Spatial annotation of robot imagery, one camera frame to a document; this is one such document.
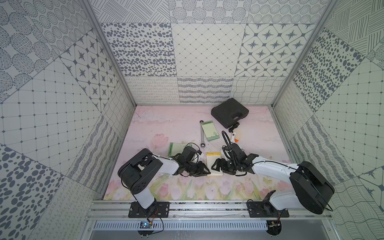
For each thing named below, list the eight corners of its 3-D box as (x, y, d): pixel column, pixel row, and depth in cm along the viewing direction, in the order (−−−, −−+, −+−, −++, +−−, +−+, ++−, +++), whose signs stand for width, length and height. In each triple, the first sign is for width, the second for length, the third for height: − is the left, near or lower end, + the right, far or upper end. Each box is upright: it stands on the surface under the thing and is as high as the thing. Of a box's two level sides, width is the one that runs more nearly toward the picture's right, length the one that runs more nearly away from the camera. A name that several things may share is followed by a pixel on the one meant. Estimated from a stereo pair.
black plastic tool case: (226, 129, 107) (227, 125, 103) (209, 113, 118) (209, 109, 113) (248, 115, 117) (250, 110, 113) (230, 101, 127) (231, 96, 123)
